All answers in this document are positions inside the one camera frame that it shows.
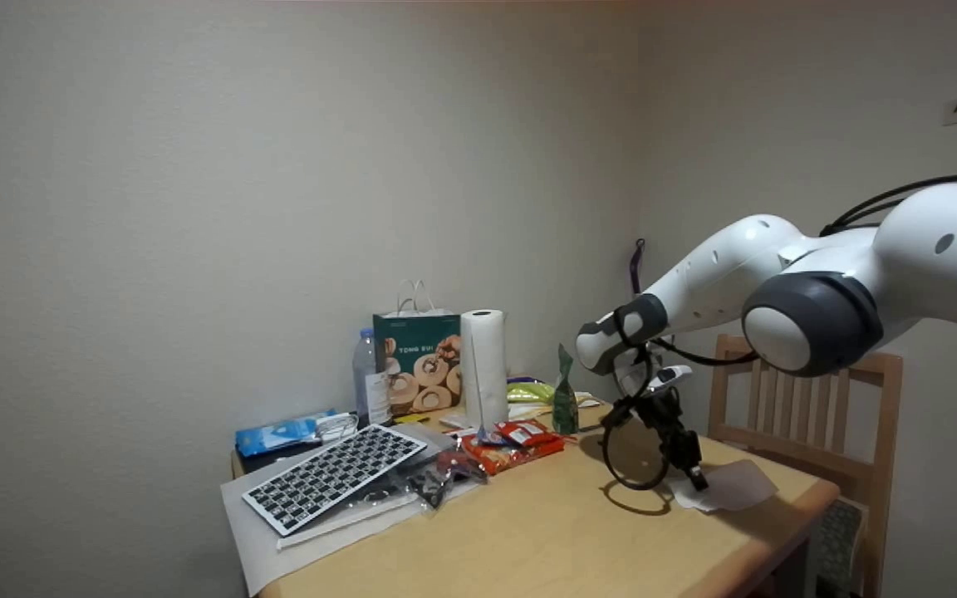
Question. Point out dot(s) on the green glass bottle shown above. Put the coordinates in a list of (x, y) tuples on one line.
[(562, 401)]

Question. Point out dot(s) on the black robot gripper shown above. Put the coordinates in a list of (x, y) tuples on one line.
[(659, 408)]

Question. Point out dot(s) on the red snack wrapper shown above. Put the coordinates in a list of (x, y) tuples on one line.
[(513, 445)]

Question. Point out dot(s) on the white paper towel roll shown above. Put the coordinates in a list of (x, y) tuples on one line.
[(484, 366)]

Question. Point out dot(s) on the white paper napkin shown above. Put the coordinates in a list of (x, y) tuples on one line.
[(732, 488)]

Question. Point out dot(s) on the wooden chair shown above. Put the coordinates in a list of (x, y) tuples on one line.
[(840, 428)]

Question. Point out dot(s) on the blue snack packet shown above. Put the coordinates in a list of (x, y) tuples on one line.
[(293, 434)]

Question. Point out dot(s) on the green donut picture bag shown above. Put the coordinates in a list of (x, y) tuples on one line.
[(421, 357)]

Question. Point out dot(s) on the yellow green packet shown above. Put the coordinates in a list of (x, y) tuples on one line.
[(528, 389)]

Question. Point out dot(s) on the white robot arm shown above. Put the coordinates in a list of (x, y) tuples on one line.
[(806, 303)]

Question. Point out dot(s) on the clear plastic water bottle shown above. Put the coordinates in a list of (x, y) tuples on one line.
[(363, 370)]

